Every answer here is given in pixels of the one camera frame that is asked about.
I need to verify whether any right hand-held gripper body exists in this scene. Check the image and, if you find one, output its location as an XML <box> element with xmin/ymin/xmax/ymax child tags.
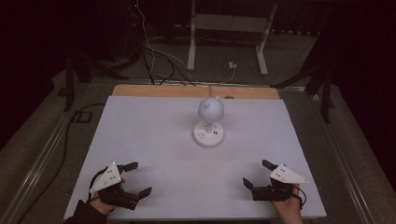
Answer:
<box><xmin>251</xmin><ymin>163</ymin><xmax>310</xmax><ymax>203</ymax></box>

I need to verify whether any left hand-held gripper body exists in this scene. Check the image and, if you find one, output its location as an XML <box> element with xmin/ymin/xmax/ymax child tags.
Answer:
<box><xmin>89</xmin><ymin>161</ymin><xmax>141</xmax><ymax>211</ymax></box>

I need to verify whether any white round-head table lamp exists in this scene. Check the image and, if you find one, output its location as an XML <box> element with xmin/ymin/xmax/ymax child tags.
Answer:
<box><xmin>192</xmin><ymin>95</ymin><xmax>225</xmax><ymax>148</ymax></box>

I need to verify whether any person's left hand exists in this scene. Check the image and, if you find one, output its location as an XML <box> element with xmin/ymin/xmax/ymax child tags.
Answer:
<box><xmin>90</xmin><ymin>193</ymin><xmax>119</xmax><ymax>217</ymax></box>

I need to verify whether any person's right hand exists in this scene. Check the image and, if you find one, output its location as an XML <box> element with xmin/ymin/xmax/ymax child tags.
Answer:
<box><xmin>272</xmin><ymin>184</ymin><xmax>304</xmax><ymax>224</ymax></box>

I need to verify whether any white table cover sheet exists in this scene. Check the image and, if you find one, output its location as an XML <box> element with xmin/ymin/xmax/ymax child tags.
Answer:
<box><xmin>63</xmin><ymin>94</ymin><xmax>327</xmax><ymax>221</ymax></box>

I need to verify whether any black stand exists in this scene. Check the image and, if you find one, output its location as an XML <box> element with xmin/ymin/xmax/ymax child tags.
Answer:
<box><xmin>270</xmin><ymin>31</ymin><xmax>335</xmax><ymax>124</ymax></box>
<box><xmin>57</xmin><ymin>31</ymin><xmax>139</xmax><ymax>112</ymax></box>

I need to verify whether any white metal stand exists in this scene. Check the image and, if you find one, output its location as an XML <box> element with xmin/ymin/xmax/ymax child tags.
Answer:
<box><xmin>186</xmin><ymin>0</ymin><xmax>278</xmax><ymax>77</ymax></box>

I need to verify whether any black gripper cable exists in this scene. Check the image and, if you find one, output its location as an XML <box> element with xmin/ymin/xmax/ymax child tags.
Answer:
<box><xmin>292</xmin><ymin>183</ymin><xmax>308</xmax><ymax>210</ymax></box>
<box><xmin>88</xmin><ymin>167</ymin><xmax>109</xmax><ymax>203</ymax></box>

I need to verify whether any black floor cable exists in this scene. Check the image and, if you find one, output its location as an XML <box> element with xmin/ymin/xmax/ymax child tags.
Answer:
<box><xmin>17</xmin><ymin>102</ymin><xmax>106</xmax><ymax>224</ymax></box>

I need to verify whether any metal floor rail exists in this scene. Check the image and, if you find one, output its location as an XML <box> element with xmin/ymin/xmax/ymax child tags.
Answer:
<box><xmin>306</xmin><ymin>91</ymin><xmax>379</xmax><ymax>224</ymax></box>
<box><xmin>0</xmin><ymin>82</ymin><xmax>94</xmax><ymax>224</ymax></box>

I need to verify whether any white lamp cable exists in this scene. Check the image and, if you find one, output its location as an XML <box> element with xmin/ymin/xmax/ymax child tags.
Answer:
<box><xmin>186</xmin><ymin>60</ymin><xmax>237</xmax><ymax>99</ymax></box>

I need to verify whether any black cable bundle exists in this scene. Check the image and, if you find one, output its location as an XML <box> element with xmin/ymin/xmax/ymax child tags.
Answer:
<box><xmin>140</xmin><ymin>41</ymin><xmax>196</xmax><ymax>87</ymax></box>

